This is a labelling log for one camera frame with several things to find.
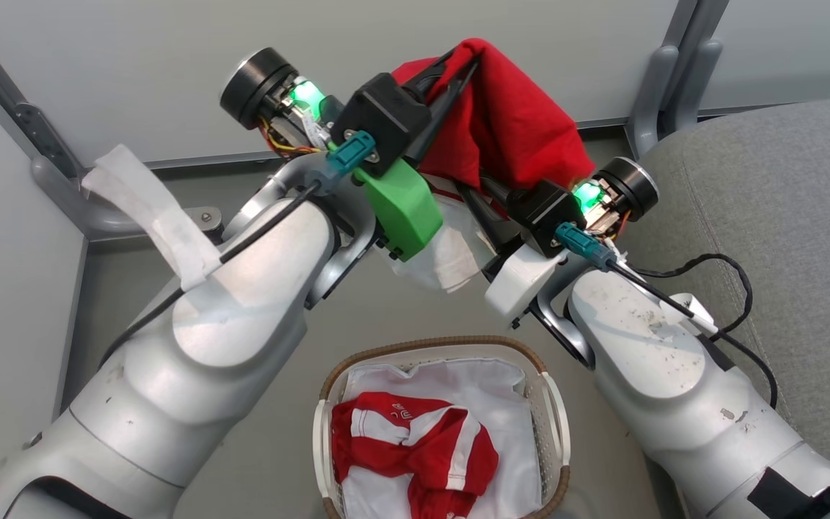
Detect white glossy cloth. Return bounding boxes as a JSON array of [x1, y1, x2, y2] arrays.
[[339, 358, 544, 519]]

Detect teal cable connector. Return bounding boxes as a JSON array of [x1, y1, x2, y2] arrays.
[[325, 130, 376, 177], [555, 222, 617, 273]]

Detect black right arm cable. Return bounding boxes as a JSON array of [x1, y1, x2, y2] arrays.
[[606, 252, 778, 409]]

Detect grey metal frame foot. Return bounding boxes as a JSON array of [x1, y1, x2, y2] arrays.
[[31, 155, 223, 243]]

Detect teal left cable connector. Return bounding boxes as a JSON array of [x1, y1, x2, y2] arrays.
[[325, 130, 376, 177]]

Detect white basket with brown rim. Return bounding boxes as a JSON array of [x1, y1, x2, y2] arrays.
[[312, 335, 573, 519]]

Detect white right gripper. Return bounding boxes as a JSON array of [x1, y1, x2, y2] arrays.
[[458, 157, 659, 329]]

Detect white cloth tape strip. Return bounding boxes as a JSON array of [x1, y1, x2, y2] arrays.
[[82, 144, 272, 321]]

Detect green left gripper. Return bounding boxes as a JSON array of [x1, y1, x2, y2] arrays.
[[219, 47, 479, 262]]

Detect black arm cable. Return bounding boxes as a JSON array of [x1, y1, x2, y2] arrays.
[[100, 180, 323, 365], [606, 252, 778, 409]]

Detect teal right cable connector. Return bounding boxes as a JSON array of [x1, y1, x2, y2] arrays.
[[555, 222, 617, 273]]

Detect red shirt with white part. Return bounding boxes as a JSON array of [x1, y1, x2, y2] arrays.
[[390, 37, 596, 293]]

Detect grey sofa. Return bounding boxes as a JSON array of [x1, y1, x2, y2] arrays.
[[613, 97, 830, 519]]

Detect red jersey with white stripes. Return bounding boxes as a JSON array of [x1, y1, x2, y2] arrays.
[[330, 391, 500, 519]]

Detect grey double metal frame post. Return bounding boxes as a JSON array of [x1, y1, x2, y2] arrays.
[[626, 0, 730, 158]]

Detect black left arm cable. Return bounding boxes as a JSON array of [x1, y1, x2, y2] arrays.
[[100, 180, 323, 365]]

